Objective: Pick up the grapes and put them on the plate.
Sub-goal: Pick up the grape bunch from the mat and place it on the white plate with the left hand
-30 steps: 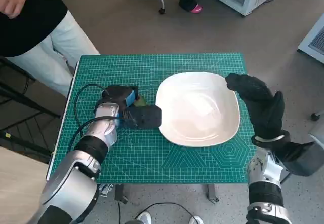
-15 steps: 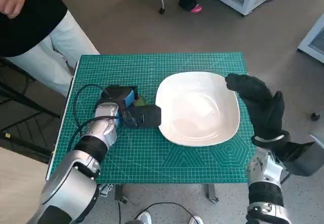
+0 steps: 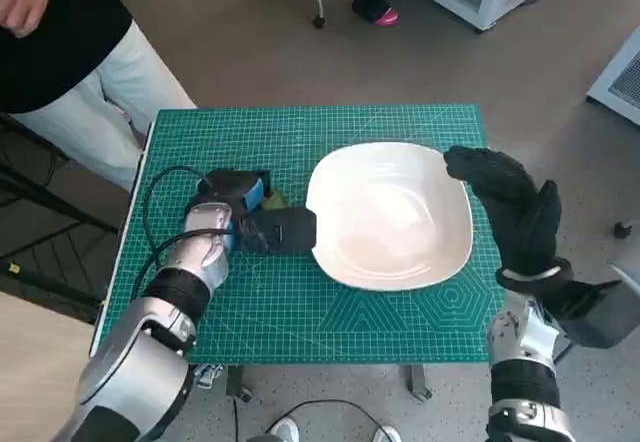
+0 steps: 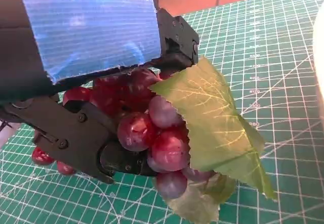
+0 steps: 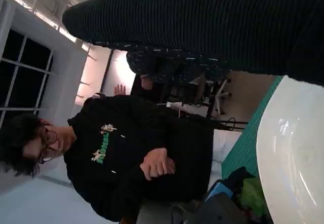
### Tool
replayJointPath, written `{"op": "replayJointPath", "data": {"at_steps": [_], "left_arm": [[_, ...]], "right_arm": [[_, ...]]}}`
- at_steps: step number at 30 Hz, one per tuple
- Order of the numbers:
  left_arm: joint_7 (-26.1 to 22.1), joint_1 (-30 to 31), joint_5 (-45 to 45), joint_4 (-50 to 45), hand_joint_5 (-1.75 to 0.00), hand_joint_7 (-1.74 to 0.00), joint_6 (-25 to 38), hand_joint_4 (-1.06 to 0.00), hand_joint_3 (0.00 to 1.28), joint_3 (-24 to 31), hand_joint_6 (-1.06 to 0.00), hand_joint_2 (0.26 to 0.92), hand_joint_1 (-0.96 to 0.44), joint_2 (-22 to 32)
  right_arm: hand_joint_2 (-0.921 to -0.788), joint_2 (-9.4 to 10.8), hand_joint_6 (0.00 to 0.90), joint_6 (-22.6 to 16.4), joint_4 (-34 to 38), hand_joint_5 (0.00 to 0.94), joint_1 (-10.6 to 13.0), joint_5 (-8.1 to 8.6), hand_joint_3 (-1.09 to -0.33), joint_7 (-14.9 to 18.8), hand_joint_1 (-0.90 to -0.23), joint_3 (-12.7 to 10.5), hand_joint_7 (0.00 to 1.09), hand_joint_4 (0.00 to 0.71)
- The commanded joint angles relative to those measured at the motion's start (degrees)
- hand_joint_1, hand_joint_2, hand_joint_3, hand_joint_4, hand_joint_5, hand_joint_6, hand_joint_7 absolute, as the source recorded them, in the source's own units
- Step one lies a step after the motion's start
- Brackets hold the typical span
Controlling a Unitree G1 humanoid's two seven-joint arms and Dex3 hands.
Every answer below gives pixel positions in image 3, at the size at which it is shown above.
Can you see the silver table clamp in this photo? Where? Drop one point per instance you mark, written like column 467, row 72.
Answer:
column 207, row 376

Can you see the grey table leg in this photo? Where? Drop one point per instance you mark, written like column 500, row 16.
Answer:
column 417, row 383
column 237, row 384

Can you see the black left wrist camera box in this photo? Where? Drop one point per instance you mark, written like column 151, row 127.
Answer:
column 280, row 229

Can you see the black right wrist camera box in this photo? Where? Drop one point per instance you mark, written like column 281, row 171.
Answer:
column 592, row 317

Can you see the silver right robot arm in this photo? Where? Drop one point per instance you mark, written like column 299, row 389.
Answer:
column 522, row 339

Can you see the red toy grapes with leaf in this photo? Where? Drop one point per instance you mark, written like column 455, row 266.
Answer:
column 275, row 202

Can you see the white left robot foot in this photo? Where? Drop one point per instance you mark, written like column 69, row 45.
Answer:
column 286, row 429

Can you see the black chair caster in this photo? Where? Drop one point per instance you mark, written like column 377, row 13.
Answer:
column 621, row 228

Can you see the white robot foot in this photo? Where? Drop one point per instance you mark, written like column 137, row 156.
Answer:
column 286, row 429
column 387, row 434

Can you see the beige wooden board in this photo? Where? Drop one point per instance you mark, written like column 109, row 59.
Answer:
column 30, row 362

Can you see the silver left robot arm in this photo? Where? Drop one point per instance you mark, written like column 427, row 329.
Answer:
column 130, row 362

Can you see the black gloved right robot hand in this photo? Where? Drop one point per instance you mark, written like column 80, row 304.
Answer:
column 515, row 214

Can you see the black metal rack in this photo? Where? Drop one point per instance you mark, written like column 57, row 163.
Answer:
column 50, row 194

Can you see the green cutting mat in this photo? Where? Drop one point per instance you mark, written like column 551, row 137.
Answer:
column 280, row 312

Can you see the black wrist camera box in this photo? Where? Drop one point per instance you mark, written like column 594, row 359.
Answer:
column 280, row 229
column 592, row 317

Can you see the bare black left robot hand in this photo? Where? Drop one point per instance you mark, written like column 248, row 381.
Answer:
column 227, row 187

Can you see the white vented appliance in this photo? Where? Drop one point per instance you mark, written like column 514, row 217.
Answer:
column 622, row 87

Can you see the white right robot foot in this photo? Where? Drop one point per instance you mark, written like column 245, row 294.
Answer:
column 387, row 434

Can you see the white square plate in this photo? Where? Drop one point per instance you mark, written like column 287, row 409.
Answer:
column 395, row 222

